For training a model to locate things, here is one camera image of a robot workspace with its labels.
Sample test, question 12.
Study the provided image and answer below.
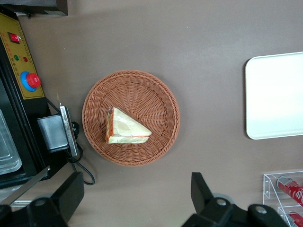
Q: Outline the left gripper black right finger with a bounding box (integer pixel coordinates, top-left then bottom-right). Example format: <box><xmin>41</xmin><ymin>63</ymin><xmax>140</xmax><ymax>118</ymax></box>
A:
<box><xmin>181</xmin><ymin>172</ymin><xmax>292</xmax><ymax>227</ymax></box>

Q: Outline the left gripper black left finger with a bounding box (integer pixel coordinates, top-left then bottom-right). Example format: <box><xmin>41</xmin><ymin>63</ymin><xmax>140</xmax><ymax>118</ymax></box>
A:
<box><xmin>0</xmin><ymin>172</ymin><xmax>85</xmax><ymax>227</ymax></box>

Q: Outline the triangle sandwich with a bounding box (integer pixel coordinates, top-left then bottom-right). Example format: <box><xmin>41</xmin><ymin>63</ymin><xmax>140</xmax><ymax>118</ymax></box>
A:
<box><xmin>105</xmin><ymin>106</ymin><xmax>152</xmax><ymax>145</ymax></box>

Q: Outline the round brown wicker basket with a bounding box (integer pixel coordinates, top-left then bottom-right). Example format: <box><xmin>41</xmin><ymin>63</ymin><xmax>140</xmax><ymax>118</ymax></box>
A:
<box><xmin>81</xmin><ymin>69</ymin><xmax>181</xmax><ymax>167</ymax></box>

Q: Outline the cream plastic tray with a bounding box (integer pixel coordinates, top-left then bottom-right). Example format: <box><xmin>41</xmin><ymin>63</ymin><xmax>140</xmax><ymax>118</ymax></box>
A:
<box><xmin>245</xmin><ymin>51</ymin><xmax>303</xmax><ymax>140</ymax></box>

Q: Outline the clear acrylic bottle rack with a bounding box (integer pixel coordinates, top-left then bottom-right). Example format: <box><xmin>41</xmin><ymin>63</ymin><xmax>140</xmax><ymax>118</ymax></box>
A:
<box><xmin>262</xmin><ymin>170</ymin><xmax>303</xmax><ymax>227</ymax></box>

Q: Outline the clear plastic food container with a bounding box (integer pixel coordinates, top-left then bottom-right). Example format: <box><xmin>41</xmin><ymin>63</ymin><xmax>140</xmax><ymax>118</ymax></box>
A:
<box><xmin>0</xmin><ymin>108</ymin><xmax>23</xmax><ymax>176</ymax></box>

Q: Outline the red cola bottle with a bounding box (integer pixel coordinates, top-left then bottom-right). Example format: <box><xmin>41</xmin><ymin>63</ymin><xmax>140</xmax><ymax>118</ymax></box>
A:
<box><xmin>276</xmin><ymin>176</ymin><xmax>303</xmax><ymax>207</ymax></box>
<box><xmin>287</xmin><ymin>211</ymin><xmax>303</xmax><ymax>227</ymax></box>

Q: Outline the black sealing machine yellow panel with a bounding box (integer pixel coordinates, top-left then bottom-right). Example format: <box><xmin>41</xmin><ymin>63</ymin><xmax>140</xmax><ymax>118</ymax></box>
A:
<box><xmin>0</xmin><ymin>5</ymin><xmax>80</xmax><ymax>206</ymax></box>

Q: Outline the dark flat plate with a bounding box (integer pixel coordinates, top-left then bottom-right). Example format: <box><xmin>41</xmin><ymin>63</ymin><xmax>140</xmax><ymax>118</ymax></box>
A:
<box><xmin>0</xmin><ymin>0</ymin><xmax>69</xmax><ymax>17</ymax></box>

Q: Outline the black machine power cable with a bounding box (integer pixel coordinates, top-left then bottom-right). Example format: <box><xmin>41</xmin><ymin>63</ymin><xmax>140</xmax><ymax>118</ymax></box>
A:
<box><xmin>67</xmin><ymin>121</ymin><xmax>96</xmax><ymax>186</ymax></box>

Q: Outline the grey metal machine handle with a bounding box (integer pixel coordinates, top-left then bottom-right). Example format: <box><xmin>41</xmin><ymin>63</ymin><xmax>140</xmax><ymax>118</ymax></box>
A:
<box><xmin>36</xmin><ymin>105</ymin><xmax>79</xmax><ymax>157</ymax></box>

